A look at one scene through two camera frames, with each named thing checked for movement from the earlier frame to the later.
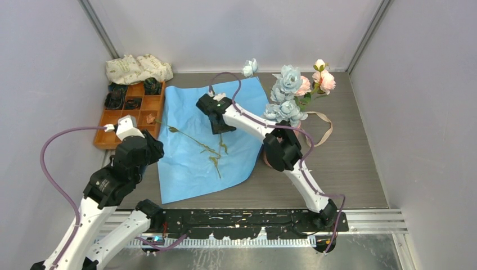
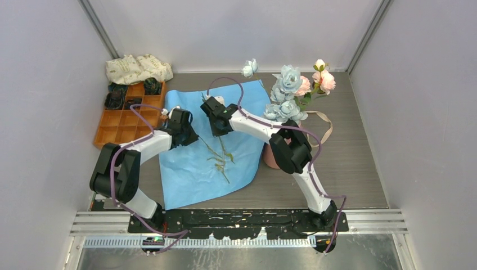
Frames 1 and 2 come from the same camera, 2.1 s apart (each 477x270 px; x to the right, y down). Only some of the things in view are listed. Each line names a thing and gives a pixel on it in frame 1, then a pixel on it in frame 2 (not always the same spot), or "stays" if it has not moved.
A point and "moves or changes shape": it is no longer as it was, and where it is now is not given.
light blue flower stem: (284, 107) stays
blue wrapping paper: (193, 160) moves or changes shape
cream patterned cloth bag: (127, 70) stays
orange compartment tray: (148, 116) stays
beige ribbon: (327, 135) stays
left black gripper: (156, 146) → (193, 137)
